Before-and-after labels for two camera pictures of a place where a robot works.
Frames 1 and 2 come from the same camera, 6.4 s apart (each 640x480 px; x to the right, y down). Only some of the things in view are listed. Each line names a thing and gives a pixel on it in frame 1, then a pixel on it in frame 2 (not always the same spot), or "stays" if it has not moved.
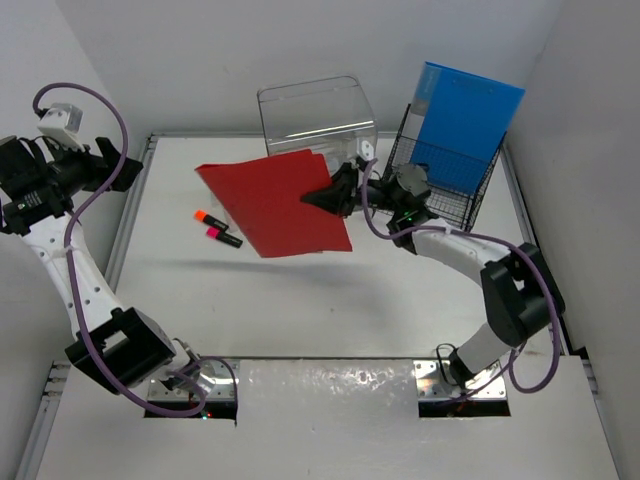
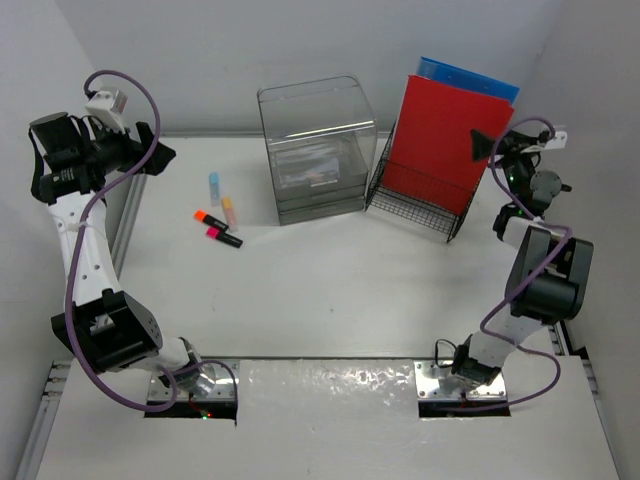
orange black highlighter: (202, 216) stays
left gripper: (96, 164) → (135, 150)
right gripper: (338, 195) → (512, 144)
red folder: (264, 197) → (430, 153)
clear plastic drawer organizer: (327, 116) stays
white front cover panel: (328, 419) stays
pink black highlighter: (216, 233) stays
